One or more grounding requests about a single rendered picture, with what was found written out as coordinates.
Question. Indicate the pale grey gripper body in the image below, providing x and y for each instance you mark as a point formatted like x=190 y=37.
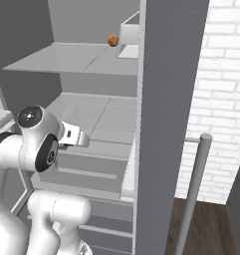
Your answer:
x=83 y=138

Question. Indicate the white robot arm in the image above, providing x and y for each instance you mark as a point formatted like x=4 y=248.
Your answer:
x=12 y=156

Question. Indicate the glass fridge shelf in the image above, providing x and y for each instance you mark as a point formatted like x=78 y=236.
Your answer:
x=71 y=59
x=105 y=116

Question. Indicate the grey fridge drawer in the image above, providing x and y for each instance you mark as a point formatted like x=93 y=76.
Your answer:
x=91 y=172
x=111 y=229

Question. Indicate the grey fridge door with shelves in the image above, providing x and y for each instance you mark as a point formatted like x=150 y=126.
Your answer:
x=0 y=113

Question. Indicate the red strawberry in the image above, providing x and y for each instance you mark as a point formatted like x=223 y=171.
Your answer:
x=112 y=40

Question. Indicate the white fridge bin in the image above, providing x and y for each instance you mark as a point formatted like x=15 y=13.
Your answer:
x=129 y=33

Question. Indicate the grey fridge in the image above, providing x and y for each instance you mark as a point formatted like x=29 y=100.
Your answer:
x=81 y=20

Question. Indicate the dark grey cabinet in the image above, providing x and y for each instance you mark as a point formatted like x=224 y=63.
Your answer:
x=239 y=212

